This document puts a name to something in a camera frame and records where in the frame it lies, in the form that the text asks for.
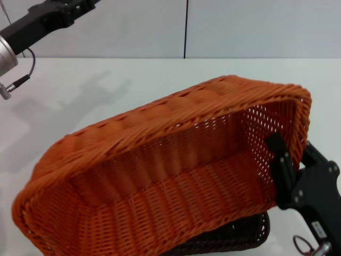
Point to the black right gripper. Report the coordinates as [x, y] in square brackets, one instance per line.
[317, 197]

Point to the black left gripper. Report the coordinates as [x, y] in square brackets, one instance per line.
[29, 24]

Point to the dark brown wicker basket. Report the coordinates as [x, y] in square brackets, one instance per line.
[239, 236]

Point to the orange wicker basket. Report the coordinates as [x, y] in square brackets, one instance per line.
[160, 181]

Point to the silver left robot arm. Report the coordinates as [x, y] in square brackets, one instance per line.
[6, 57]

